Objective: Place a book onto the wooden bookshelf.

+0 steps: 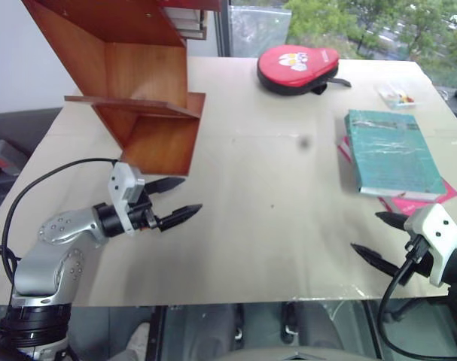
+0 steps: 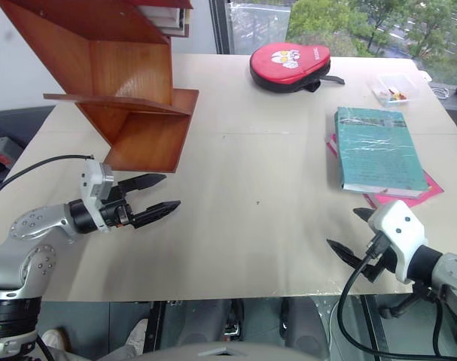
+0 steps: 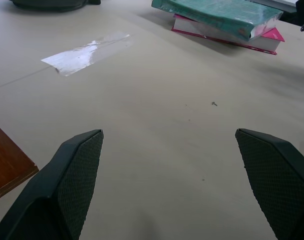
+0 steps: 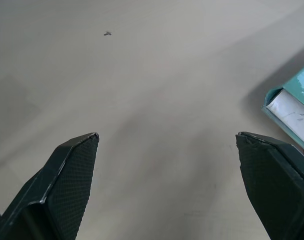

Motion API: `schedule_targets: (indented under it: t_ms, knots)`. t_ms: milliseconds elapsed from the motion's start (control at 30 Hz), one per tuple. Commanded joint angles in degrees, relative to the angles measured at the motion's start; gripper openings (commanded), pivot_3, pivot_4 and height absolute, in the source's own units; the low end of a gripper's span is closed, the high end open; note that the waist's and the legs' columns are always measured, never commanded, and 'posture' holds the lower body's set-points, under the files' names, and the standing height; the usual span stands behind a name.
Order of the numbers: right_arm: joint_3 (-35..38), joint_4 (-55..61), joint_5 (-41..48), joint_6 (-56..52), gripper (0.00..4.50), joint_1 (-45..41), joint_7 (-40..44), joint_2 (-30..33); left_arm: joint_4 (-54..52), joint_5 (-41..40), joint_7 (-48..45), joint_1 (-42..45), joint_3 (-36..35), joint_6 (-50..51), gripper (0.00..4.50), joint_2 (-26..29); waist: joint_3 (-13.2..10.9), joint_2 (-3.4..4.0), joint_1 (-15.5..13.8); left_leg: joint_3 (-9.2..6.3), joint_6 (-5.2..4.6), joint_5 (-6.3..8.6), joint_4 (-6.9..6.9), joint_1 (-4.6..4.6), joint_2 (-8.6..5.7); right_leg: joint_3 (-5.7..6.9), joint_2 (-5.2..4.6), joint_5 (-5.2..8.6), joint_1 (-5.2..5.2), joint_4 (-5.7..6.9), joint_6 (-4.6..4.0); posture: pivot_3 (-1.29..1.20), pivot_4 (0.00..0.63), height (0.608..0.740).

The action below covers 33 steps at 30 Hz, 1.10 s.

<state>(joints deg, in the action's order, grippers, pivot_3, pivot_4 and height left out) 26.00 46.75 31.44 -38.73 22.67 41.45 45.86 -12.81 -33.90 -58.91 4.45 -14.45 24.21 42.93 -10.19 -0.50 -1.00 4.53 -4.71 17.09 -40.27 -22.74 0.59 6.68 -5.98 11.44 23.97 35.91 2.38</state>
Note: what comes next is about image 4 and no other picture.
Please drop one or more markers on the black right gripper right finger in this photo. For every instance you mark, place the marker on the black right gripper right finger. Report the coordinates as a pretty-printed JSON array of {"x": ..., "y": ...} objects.
[{"x": 274, "y": 185}]

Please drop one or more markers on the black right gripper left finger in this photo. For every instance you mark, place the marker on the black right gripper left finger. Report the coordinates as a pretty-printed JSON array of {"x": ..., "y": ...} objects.
[{"x": 59, "y": 190}]

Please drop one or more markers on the teal hardcover book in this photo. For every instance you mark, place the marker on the teal hardcover book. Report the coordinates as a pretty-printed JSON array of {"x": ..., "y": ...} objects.
[{"x": 295, "y": 100}]

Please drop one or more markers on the small dark debris speck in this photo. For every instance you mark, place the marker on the small dark debris speck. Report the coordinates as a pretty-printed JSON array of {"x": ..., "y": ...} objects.
[{"x": 107, "y": 33}]

